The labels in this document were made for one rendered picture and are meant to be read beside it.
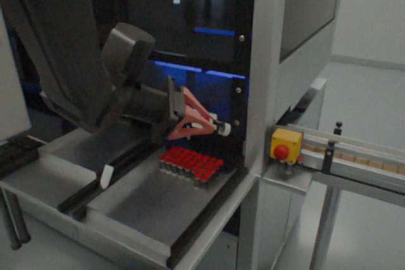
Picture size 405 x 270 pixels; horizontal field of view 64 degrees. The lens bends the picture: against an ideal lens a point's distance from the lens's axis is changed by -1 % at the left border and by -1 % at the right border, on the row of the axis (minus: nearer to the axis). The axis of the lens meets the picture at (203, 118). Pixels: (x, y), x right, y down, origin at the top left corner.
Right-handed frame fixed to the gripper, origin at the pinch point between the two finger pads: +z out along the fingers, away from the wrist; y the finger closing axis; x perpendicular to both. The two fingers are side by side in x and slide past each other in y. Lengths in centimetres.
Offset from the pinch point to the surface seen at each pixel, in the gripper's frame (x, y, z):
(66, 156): 60, 32, -14
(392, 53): 35, 328, 382
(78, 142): 61, 40, -11
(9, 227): 134, 41, -22
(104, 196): 43.5, 9.9, -4.3
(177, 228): 32.7, -1.8, 11.1
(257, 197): 32, 13, 40
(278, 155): 13.3, 13.2, 32.1
